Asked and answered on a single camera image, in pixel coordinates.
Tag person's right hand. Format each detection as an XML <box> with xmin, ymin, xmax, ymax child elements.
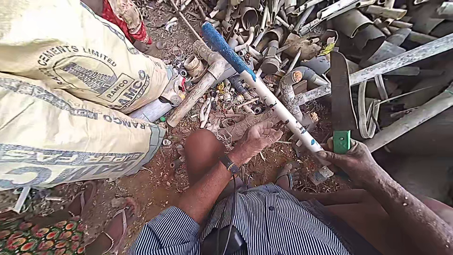
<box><xmin>316</xmin><ymin>137</ymin><xmax>378</xmax><ymax>187</ymax></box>

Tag person's left hand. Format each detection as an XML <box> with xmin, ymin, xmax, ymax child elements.
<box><xmin>227</xmin><ymin>121</ymin><xmax>283</xmax><ymax>168</ymax></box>

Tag white pipe with blue end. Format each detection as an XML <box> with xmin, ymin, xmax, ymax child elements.
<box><xmin>201</xmin><ymin>21</ymin><xmax>331</xmax><ymax>166</ymax></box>

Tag knife with green handle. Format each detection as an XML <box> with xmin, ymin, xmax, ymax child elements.
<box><xmin>330</xmin><ymin>51</ymin><xmax>358</xmax><ymax>155</ymax></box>

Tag speckled pipe elbow, orange end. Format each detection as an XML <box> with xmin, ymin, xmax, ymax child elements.
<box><xmin>279</xmin><ymin>69</ymin><xmax>306</xmax><ymax>121</ymax></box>

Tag person's right forearm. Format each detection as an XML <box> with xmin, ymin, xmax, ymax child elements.
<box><xmin>358</xmin><ymin>165</ymin><xmax>453</xmax><ymax>255</ymax></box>

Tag person's left forearm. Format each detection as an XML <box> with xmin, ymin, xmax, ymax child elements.
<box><xmin>176</xmin><ymin>155</ymin><xmax>240</xmax><ymax>224</ymax></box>

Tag bent grey plastic strip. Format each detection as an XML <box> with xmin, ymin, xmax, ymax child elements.
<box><xmin>357</xmin><ymin>74</ymin><xmax>389</xmax><ymax>139</ymax></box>

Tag pile of small pipe fittings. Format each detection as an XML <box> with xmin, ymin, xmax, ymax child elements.
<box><xmin>199</xmin><ymin>72</ymin><xmax>269</xmax><ymax>129</ymax></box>

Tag person's legs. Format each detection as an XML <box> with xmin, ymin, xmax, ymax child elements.
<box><xmin>184</xmin><ymin>128</ymin><xmax>453</xmax><ymax>255</ymax></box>

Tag brown pipe with tee joint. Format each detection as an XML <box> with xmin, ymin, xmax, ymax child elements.
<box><xmin>167</xmin><ymin>40</ymin><xmax>228</xmax><ymax>128</ymax></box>

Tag long dull grey pipe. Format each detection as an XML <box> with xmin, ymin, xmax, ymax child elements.
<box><xmin>364</xmin><ymin>83</ymin><xmax>453</xmax><ymax>153</ymax></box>

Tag person's body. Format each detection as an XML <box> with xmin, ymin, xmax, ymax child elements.
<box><xmin>127</xmin><ymin>183</ymin><xmax>352</xmax><ymax>255</ymax></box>

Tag yellow leaf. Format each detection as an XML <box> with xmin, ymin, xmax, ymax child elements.
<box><xmin>319</xmin><ymin>42</ymin><xmax>336</xmax><ymax>56</ymax></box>

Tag beige threaded pipe socket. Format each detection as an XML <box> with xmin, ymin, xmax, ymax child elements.
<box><xmin>183</xmin><ymin>55</ymin><xmax>205</xmax><ymax>79</ymax></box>

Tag pile of scrap pipes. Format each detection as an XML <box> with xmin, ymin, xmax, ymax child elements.
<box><xmin>203</xmin><ymin>0</ymin><xmax>453</xmax><ymax>142</ymax></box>

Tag long whitish speckled pipe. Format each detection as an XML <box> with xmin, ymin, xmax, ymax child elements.
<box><xmin>294</xmin><ymin>33</ymin><xmax>453</xmax><ymax>106</ymax></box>

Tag smooth grey wide pipe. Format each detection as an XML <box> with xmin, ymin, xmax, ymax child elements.
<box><xmin>129</xmin><ymin>97</ymin><xmax>174</xmax><ymax>123</ymax></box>

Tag black box device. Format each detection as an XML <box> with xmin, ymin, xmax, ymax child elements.
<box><xmin>201</xmin><ymin>225</ymin><xmax>248</xmax><ymax>255</ymax></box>

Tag cream printed sack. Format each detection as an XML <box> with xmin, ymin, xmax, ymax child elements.
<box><xmin>0</xmin><ymin>72</ymin><xmax>166</xmax><ymax>191</ymax></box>
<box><xmin>0</xmin><ymin>0</ymin><xmax>174</xmax><ymax>114</ymax></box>

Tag short thin white tube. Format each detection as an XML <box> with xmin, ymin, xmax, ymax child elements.
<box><xmin>13</xmin><ymin>186</ymin><xmax>31</xmax><ymax>214</ymax></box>

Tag black cable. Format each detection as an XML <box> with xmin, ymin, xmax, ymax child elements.
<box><xmin>217</xmin><ymin>173</ymin><xmax>238</xmax><ymax>255</ymax></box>

